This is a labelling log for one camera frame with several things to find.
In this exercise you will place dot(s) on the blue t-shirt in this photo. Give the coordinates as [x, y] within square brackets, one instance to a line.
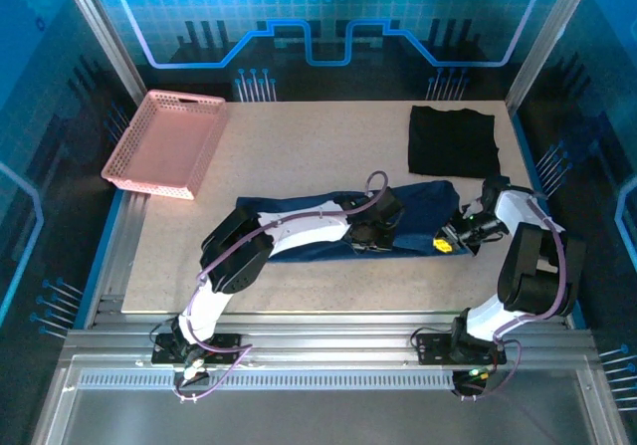
[423, 206]

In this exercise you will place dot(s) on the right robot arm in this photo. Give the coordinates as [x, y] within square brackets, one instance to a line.
[507, 206]

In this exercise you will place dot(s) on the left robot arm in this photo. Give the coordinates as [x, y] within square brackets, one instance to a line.
[308, 226]

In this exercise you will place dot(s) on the folded black t-shirt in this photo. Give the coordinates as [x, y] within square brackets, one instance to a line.
[453, 141]

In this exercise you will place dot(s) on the pink plastic basket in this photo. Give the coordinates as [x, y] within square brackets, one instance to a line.
[164, 146]

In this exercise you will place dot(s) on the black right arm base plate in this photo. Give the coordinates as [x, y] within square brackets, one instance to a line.
[435, 348]

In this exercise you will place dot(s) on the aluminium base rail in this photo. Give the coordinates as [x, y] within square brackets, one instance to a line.
[323, 335]

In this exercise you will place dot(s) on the aluminium frame post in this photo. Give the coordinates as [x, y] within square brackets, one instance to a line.
[547, 42]
[107, 42]

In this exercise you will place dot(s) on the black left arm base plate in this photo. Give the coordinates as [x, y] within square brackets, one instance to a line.
[224, 348]

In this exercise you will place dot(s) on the grey metal bench frame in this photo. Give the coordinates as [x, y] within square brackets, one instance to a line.
[323, 415]

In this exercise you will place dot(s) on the aluminium side rail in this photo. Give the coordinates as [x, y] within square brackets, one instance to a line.
[117, 266]

